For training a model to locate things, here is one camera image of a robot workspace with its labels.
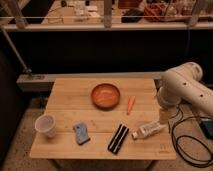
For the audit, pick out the black striped case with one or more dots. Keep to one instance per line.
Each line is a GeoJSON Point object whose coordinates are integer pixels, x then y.
{"type": "Point", "coordinates": [118, 139]}

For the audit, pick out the orange pepper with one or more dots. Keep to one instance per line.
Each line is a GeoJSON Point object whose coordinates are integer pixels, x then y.
{"type": "Point", "coordinates": [131, 103]}

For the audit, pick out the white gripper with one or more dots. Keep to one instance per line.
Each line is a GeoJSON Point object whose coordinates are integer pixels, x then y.
{"type": "Point", "coordinates": [164, 115]}

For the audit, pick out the diagonal metal pole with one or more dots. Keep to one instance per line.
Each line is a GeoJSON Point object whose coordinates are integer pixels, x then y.
{"type": "Point", "coordinates": [26, 69]}

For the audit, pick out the orange ceramic bowl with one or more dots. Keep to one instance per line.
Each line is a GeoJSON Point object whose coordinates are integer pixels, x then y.
{"type": "Point", "coordinates": [105, 96]}

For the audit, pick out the blue sponge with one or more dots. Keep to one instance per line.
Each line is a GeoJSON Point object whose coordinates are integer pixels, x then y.
{"type": "Point", "coordinates": [81, 133]}

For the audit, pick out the clear plastic bottle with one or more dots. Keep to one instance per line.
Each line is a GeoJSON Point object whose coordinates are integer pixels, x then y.
{"type": "Point", "coordinates": [147, 130]}

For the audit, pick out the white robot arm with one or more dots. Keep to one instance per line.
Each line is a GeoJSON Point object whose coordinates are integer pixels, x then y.
{"type": "Point", "coordinates": [183, 83]}

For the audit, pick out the metal railing shelf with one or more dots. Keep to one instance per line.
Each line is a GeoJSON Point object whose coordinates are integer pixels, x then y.
{"type": "Point", "coordinates": [105, 15]}

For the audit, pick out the wooden table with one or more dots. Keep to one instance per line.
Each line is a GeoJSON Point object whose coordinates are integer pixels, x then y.
{"type": "Point", "coordinates": [69, 103]}

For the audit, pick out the white paper cup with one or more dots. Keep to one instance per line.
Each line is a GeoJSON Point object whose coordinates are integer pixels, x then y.
{"type": "Point", "coordinates": [45, 124]}

